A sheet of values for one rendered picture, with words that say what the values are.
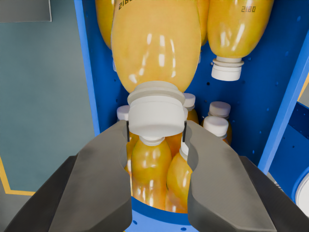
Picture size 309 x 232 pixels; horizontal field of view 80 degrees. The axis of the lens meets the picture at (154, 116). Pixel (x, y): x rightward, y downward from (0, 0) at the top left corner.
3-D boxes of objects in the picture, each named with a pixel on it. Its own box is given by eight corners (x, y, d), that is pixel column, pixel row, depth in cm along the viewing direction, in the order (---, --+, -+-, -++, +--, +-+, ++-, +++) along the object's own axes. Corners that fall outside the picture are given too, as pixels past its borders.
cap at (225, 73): (238, 58, 27) (235, 70, 28) (211, 57, 28) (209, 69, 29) (247, 64, 24) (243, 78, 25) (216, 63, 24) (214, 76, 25)
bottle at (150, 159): (172, 223, 36) (180, 145, 28) (136, 231, 35) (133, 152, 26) (162, 193, 42) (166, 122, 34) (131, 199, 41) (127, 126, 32)
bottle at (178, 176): (193, 211, 38) (207, 135, 30) (208, 247, 32) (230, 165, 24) (160, 215, 37) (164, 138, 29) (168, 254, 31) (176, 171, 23)
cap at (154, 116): (192, 102, 14) (194, 125, 13) (151, 113, 16) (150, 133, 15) (163, 80, 11) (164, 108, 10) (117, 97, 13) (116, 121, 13)
